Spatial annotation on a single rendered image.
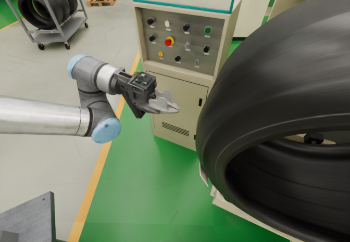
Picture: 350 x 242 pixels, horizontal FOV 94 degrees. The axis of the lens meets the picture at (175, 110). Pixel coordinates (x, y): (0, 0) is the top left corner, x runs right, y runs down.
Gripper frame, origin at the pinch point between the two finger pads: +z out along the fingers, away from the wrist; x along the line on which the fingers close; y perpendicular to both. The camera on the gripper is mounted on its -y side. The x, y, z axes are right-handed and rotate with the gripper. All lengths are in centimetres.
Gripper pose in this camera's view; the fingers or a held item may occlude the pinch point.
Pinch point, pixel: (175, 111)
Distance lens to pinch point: 50.1
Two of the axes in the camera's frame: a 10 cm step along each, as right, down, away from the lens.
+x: 4.1, -6.6, 6.3
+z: 9.0, 3.8, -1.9
